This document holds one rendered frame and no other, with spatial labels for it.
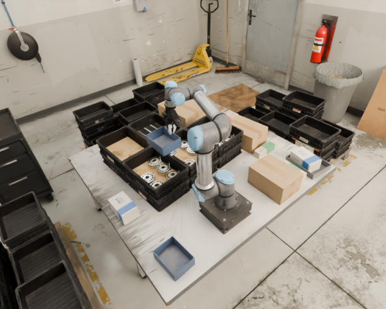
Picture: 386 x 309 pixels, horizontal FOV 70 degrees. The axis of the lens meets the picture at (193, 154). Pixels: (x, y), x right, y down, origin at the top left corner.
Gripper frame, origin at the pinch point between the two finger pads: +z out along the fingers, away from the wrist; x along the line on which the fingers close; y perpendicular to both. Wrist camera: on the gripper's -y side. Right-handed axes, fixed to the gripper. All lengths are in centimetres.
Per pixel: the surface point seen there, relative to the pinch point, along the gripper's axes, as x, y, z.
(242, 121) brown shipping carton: -79, 9, 16
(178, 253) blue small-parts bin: 28, -54, 47
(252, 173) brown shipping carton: -43, -41, 25
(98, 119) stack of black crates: 1, 159, 61
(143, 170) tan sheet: 17.1, 11.1, 32.4
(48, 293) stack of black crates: 99, -16, 78
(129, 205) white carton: 38, -9, 39
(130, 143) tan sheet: 10, 49, 32
